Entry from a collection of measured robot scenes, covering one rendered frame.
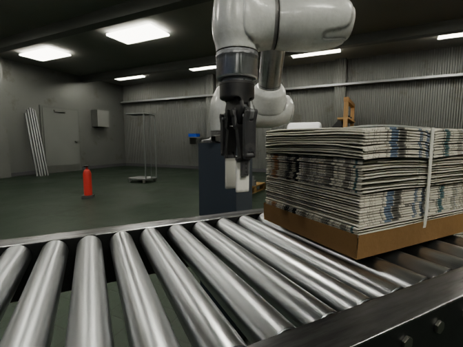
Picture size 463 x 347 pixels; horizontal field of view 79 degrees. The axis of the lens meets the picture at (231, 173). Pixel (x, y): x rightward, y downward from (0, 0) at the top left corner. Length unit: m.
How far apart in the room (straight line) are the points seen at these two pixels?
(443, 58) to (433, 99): 1.02
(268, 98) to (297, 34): 0.69
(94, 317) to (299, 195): 0.43
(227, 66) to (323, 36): 0.20
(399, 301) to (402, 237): 0.20
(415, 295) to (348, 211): 0.16
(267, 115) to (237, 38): 0.76
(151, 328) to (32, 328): 0.13
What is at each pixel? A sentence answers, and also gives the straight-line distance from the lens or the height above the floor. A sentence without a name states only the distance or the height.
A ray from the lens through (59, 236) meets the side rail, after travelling 0.73.
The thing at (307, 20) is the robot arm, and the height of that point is 1.24.
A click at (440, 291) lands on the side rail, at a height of 0.80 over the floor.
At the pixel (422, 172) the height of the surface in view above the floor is 0.95.
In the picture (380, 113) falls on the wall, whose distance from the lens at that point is 9.03.
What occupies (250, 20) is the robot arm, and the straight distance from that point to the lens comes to 0.62.
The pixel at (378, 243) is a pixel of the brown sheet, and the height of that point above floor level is 0.83.
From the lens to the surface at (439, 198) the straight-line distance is 0.72.
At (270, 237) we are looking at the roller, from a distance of 0.67.
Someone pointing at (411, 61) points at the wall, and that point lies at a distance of 9.28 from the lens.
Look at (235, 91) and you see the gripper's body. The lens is 0.60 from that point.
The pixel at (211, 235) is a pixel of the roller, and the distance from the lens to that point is 0.65.
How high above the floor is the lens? 1.00
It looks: 6 degrees down
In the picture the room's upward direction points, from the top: straight up
